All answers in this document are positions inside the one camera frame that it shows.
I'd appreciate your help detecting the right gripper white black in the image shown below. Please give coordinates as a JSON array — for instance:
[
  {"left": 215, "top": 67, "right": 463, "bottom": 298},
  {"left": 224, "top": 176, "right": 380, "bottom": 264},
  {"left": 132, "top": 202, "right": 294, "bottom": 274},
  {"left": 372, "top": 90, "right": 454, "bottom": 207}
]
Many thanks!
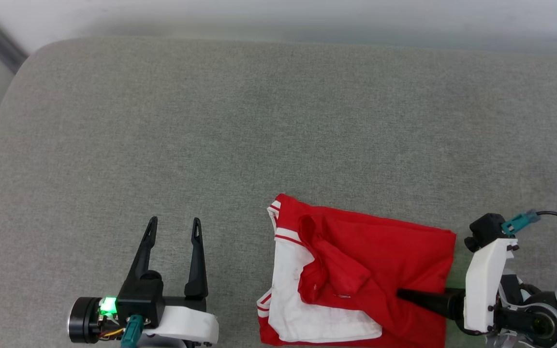
[{"left": 397, "top": 238, "right": 519, "bottom": 334}]

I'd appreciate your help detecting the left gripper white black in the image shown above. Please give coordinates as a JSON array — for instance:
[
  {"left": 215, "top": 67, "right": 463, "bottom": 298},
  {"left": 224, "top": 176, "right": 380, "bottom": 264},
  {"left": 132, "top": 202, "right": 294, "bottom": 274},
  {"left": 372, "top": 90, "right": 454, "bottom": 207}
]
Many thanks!
[{"left": 125, "top": 216, "right": 220, "bottom": 346}]

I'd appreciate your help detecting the red and white garment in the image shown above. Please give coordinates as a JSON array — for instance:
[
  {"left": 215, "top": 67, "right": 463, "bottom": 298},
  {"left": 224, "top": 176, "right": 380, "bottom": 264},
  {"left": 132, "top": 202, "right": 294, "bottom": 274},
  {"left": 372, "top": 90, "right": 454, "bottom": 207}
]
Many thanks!
[{"left": 257, "top": 193, "right": 457, "bottom": 348}]

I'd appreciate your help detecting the teal plug left camera cable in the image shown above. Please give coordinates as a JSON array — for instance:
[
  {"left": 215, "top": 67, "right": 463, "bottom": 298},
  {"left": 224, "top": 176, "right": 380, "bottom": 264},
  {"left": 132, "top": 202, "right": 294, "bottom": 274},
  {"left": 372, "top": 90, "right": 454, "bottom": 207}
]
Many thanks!
[{"left": 120, "top": 314, "right": 144, "bottom": 348}]

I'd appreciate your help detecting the teal plug camera cable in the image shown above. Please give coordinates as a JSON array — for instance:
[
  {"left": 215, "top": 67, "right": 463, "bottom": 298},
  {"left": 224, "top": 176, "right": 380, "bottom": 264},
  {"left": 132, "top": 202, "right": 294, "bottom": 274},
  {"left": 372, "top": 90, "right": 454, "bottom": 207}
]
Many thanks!
[
  {"left": 501, "top": 209, "right": 557, "bottom": 236},
  {"left": 120, "top": 314, "right": 144, "bottom": 348}
]

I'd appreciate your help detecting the teal plug right camera cable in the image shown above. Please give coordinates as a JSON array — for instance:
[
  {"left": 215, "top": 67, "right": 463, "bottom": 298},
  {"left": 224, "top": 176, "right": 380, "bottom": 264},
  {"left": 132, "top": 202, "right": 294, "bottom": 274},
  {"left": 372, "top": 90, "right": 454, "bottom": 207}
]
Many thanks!
[{"left": 501, "top": 209, "right": 557, "bottom": 236}]

